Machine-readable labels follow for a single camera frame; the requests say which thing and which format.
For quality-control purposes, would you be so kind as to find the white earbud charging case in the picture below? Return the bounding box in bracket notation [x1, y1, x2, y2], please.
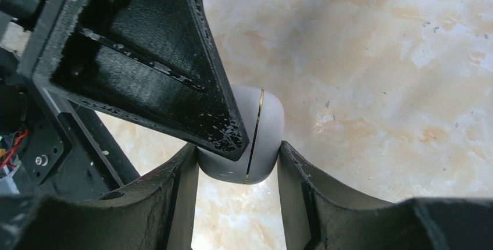
[198, 85, 285, 185]

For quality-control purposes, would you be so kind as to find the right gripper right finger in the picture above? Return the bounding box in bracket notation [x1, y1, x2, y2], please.
[277, 141, 492, 249]

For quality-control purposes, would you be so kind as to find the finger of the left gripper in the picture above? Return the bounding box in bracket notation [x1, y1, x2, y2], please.
[15, 0, 249, 161]

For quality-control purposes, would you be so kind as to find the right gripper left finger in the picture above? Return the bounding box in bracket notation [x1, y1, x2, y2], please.
[1, 144, 198, 249]

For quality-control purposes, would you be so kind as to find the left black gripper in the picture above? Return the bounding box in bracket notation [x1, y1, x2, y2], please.
[1, 0, 139, 201]

